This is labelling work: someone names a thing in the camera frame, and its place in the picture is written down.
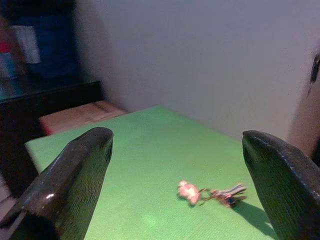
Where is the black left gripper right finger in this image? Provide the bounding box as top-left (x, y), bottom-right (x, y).
top-left (241, 129), bottom-right (320, 240)

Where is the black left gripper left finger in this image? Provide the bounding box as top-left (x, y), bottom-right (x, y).
top-left (0, 126), bottom-right (115, 240)

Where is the bunch of keys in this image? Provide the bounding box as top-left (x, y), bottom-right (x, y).
top-left (198, 183), bottom-right (248, 209)

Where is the brown cardboard box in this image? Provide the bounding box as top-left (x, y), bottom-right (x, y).
top-left (38, 100), bottom-right (130, 137)

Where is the black low shelf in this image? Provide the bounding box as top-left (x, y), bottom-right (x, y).
top-left (0, 79), bottom-right (104, 198)

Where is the green table mat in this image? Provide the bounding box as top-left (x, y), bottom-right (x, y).
top-left (24, 104), bottom-right (280, 240)

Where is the blue hanging garment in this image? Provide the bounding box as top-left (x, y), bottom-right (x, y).
top-left (9, 14), bottom-right (78, 79)

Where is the white cloth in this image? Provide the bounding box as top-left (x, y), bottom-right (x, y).
top-left (13, 24), bottom-right (42, 65)

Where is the pink plush keychain charm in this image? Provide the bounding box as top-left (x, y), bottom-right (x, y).
top-left (176, 179), bottom-right (201, 206)

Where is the black wall hook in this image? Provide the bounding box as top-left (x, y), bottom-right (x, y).
top-left (307, 48), bottom-right (320, 95)

